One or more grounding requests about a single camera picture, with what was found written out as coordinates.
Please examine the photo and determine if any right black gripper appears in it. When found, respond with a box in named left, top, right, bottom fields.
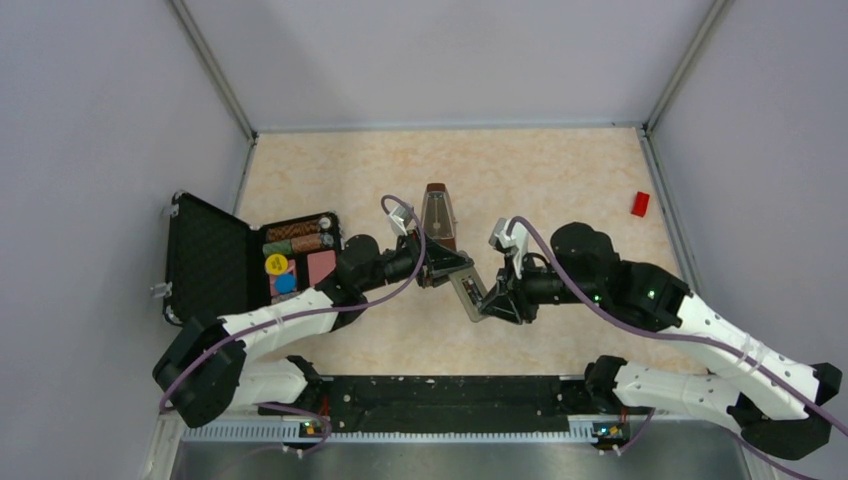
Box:
left=479, top=248, right=602, bottom=324

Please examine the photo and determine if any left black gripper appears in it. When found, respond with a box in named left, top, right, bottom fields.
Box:
left=359, top=225, right=474, bottom=293

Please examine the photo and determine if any white remote control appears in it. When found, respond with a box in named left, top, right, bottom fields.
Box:
left=448, top=266, right=488, bottom=323

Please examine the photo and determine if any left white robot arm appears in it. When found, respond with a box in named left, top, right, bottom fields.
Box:
left=152, top=231, right=474, bottom=428

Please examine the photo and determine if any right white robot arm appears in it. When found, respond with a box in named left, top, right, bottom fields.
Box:
left=480, top=218, right=845, bottom=460

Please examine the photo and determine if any brown wooden metronome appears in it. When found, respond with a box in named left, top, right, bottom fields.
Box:
left=422, top=183, right=458, bottom=251

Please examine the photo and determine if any pink card deck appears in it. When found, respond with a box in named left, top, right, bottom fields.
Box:
left=268, top=250, right=336, bottom=299

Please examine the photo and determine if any blue round chip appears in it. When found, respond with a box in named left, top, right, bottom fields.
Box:
left=273, top=273, right=297, bottom=295

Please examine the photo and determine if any yellow round chip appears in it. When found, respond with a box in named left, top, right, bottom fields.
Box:
left=264, top=253, right=289, bottom=276

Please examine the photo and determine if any red small block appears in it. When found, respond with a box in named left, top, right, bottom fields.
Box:
left=630, top=191, right=651, bottom=218

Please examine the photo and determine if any black poker chip case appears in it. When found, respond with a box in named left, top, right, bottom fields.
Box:
left=153, top=191, right=342, bottom=326

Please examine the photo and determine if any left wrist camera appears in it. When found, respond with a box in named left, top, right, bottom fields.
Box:
left=387, top=203, right=418, bottom=237

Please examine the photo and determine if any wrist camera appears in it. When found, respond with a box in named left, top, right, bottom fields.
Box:
left=489, top=218, right=529, bottom=271
left=387, top=203, right=418, bottom=237

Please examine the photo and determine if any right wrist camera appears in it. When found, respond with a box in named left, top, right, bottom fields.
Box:
left=489, top=218, right=529, bottom=271

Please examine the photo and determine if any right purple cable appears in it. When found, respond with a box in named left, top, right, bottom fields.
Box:
left=506, top=215, right=848, bottom=480

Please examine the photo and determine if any purple cable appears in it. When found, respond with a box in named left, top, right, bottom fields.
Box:
left=506, top=215, right=848, bottom=480
left=157, top=194, right=428, bottom=415

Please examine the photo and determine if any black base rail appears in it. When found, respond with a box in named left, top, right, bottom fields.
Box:
left=162, top=374, right=757, bottom=458

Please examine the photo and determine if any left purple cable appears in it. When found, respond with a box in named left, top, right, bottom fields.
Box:
left=157, top=194, right=428, bottom=415

